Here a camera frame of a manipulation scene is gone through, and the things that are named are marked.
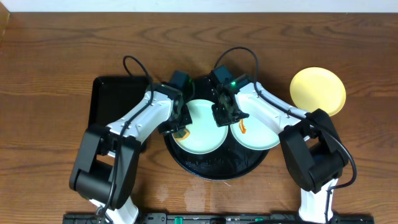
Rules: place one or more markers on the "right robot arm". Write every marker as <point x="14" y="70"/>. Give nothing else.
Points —
<point x="313" y="152"/>

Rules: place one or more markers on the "yellow plate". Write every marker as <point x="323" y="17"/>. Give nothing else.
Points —
<point x="318" y="88"/>

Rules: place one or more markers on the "light blue plate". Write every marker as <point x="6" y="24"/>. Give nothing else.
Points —
<point x="253" y="134"/>
<point x="205" y="136"/>

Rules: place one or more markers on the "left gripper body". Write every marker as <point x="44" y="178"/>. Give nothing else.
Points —
<point x="175" y="126"/>

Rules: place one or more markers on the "orange green sponge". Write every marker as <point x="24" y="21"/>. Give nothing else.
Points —
<point x="181" y="134"/>

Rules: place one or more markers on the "round black tray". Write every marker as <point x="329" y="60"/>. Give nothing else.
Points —
<point x="231" y="160"/>

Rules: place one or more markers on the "black rectangular tray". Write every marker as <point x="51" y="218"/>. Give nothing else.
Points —
<point x="113" y="96"/>

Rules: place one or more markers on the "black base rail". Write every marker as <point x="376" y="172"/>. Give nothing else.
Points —
<point x="163" y="218"/>

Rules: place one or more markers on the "light blue plate right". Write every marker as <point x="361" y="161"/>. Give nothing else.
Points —
<point x="253" y="134"/>

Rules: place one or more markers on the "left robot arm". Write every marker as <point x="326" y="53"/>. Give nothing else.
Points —
<point x="106" y="164"/>

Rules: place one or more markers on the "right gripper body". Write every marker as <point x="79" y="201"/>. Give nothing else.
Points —
<point x="223" y="116"/>

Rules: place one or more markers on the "light blue plate top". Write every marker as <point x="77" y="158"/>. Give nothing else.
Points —
<point x="205" y="136"/>

